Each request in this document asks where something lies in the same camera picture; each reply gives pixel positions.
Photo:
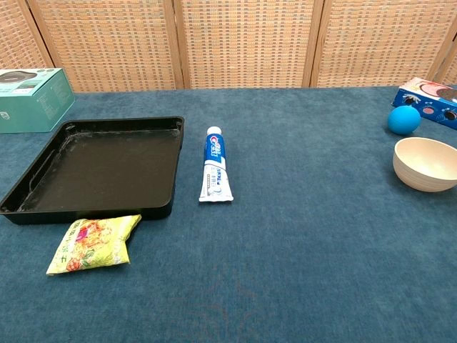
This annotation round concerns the blue ball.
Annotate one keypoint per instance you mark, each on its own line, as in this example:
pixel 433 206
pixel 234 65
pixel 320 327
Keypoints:
pixel 404 120

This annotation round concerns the black rectangular tray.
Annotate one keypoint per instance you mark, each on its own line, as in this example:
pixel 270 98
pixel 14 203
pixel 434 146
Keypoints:
pixel 107 168

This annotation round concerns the yellow snack packet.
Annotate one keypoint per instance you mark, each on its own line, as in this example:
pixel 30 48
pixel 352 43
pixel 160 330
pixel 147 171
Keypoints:
pixel 93 246

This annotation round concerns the blue felt table cover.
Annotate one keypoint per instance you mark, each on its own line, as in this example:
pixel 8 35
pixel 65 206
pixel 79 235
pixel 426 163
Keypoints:
pixel 292 232

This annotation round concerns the blue cookie box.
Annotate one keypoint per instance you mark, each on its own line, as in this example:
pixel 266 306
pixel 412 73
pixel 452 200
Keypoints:
pixel 433 100

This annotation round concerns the woven wooden folding screen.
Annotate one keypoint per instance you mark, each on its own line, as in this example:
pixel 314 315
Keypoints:
pixel 242 43

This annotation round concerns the beige round bowl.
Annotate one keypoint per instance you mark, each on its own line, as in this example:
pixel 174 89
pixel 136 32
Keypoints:
pixel 425 168

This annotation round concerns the teal cardboard product box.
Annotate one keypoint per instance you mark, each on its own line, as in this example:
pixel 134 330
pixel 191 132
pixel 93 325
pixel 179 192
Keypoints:
pixel 32 103

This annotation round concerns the blue white toothpaste tube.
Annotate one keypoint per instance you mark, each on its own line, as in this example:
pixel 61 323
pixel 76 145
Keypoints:
pixel 215 168

